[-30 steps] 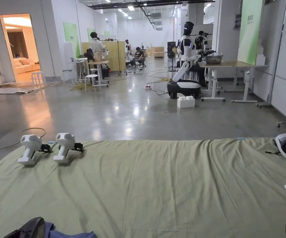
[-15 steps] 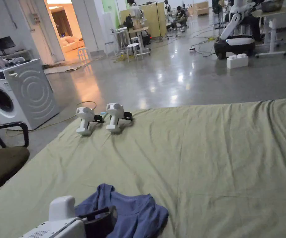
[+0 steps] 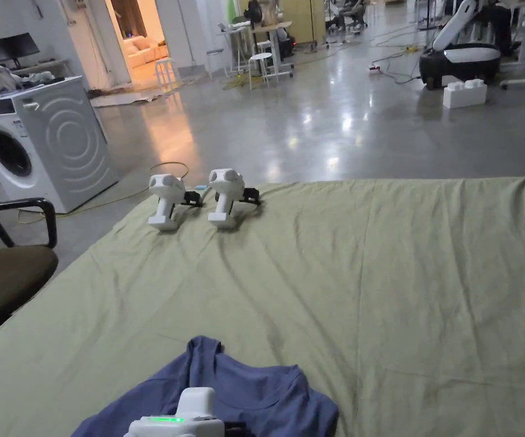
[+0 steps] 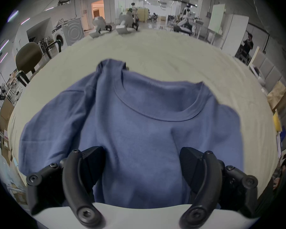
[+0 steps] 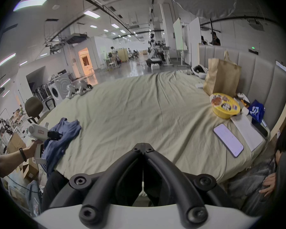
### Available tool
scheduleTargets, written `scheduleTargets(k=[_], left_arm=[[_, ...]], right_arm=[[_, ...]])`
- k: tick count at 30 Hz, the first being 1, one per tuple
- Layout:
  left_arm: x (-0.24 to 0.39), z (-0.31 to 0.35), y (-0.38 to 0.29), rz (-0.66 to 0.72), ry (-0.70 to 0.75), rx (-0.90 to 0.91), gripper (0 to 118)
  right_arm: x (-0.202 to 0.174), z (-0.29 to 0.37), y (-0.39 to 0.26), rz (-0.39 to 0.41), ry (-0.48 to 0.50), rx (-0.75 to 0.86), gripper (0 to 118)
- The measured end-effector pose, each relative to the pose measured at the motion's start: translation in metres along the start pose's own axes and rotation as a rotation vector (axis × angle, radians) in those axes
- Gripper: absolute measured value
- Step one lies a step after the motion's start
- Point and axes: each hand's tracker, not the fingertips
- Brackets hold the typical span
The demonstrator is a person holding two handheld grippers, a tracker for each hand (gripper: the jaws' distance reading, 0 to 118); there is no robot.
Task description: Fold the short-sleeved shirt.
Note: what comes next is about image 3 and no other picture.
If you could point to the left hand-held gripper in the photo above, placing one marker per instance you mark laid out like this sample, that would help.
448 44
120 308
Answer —
196 423

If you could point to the dark blue shirt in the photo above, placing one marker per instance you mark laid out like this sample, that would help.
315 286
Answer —
262 387

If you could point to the bed with pale green sheet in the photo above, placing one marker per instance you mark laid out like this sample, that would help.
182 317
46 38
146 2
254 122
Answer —
381 273

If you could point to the spare white hand-held gripper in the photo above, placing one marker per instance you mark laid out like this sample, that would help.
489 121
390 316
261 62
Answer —
164 205
224 200

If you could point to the white washing machine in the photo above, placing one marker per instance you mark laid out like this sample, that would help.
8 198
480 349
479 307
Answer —
62 145

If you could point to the pale sofa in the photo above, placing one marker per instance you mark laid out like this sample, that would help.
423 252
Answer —
142 49

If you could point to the large white building block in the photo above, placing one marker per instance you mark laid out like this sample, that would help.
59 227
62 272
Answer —
465 95

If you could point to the white and black robot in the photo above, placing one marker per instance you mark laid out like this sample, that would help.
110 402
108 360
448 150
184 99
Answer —
463 54

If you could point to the desk with black monitor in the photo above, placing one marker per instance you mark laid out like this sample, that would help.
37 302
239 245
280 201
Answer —
12 48

